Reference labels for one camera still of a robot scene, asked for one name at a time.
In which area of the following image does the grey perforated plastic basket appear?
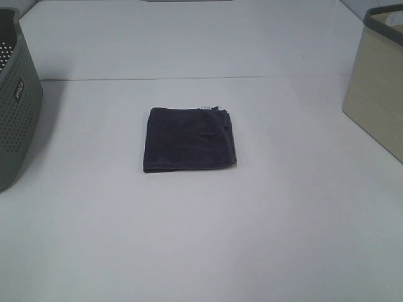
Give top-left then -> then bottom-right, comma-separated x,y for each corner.
1,7 -> 43,191

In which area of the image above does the dark navy towel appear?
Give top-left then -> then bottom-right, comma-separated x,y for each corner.
143,107 -> 237,173

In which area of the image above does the beige bin with grey rim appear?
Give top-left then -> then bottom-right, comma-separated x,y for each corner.
343,4 -> 402,160

